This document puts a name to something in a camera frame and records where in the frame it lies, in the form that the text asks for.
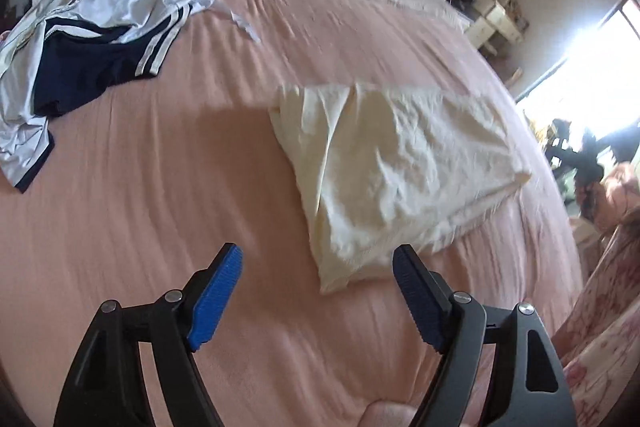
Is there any floral pink pajamas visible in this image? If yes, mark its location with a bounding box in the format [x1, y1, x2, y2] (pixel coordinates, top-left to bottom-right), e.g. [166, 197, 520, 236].
[555, 217, 640, 427]

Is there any white dresser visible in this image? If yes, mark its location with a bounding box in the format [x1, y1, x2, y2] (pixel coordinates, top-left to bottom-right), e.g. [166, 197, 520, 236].
[462, 0, 526, 55]

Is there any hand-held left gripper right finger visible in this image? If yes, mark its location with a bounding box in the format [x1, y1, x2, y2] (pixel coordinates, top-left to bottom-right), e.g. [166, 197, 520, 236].
[391, 244, 578, 427]

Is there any cream shirt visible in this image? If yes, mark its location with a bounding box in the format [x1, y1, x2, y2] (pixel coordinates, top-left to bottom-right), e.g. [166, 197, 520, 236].
[269, 82, 532, 295]

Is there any white sailor shirt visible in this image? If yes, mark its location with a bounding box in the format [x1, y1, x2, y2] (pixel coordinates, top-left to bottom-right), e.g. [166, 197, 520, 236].
[0, 0, 262, 194]

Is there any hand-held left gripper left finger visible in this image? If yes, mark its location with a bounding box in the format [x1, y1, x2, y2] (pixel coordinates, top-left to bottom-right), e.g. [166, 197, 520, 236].
[54, 243, 245, 427]

